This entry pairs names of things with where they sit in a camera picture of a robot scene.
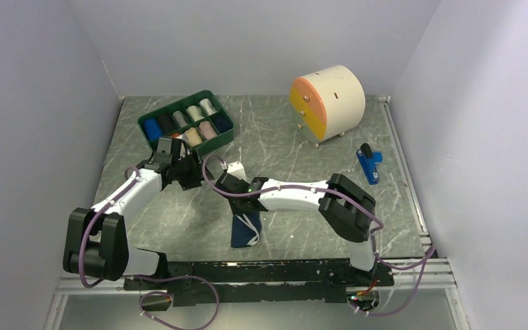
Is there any blue rolled underwear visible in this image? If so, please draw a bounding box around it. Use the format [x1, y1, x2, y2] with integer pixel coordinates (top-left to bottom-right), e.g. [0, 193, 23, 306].
[143, 118, 164, 142]

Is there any beige rolled underwear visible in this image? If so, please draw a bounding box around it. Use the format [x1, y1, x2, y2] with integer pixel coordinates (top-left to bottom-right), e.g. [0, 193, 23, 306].
[184, 127, 204, 148]

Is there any white rolled underwear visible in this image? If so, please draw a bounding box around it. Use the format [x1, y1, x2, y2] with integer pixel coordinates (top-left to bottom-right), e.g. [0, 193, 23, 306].
[199, 98, 217, 116]

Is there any blue black hand tool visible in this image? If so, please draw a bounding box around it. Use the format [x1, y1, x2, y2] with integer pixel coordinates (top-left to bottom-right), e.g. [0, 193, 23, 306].
[356, 143, 383, 185]

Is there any grey rolled underwear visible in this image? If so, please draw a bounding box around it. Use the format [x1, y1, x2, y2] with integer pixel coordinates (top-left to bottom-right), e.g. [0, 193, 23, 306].
[172, 111, 189, 128]

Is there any black rolled underwear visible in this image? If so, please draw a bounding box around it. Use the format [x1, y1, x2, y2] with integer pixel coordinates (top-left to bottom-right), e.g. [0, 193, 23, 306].
[157, 113, 178, 135]

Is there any pink rolled underwear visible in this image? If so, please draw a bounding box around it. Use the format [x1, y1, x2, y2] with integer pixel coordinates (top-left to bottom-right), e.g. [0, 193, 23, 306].
[199, 121, 218, 141]

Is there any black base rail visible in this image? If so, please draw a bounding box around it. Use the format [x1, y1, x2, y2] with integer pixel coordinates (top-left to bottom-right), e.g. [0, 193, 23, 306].
[123, 258, 395, 307]

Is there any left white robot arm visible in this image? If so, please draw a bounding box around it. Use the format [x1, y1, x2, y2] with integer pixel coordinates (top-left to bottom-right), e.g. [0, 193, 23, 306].
[63, 135, 203, 289]

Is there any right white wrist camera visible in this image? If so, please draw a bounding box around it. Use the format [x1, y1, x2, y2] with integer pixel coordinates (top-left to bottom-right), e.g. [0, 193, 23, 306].
[226, 162, 247, 182]

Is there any navy white underwear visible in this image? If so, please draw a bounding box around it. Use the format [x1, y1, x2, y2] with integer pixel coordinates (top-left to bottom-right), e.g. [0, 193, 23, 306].
[230, 212, 262, 248]

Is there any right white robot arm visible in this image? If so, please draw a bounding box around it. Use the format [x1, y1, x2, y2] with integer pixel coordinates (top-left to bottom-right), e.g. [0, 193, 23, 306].
[212, 173, 377, 285]

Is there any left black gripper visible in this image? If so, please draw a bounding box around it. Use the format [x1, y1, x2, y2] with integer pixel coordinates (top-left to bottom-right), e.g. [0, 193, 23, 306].
[172, 148, 215, 190]

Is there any green divided storage tray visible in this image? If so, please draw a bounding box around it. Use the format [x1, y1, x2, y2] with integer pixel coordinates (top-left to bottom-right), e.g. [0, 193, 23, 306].
[137, 89, 235, 155]

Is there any cream rolled underwear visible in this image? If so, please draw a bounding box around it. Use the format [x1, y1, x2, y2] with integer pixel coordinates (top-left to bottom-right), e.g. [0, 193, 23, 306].
[186, 105, 205, 122]

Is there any round cream drawer cabinet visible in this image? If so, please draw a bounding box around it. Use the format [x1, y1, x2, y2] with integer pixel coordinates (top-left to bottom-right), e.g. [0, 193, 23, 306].
[289, 65, 366, 148]

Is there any navy rolled underwear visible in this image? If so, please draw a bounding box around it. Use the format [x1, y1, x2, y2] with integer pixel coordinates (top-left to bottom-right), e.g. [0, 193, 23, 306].
[211, 113, 233, 134]

